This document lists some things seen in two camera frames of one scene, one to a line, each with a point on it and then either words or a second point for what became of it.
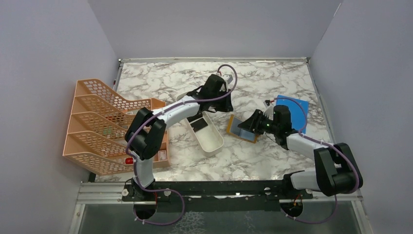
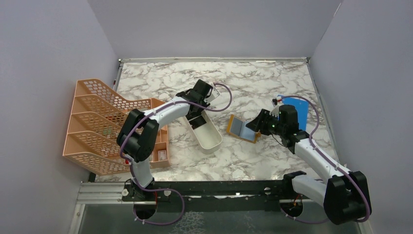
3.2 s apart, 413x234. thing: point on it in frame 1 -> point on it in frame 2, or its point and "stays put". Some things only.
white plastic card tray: [207, 140] stays put
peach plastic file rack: [99, 122] stays put
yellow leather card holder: [234, 130] stays put
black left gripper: [226, 106] -> [195, 113]
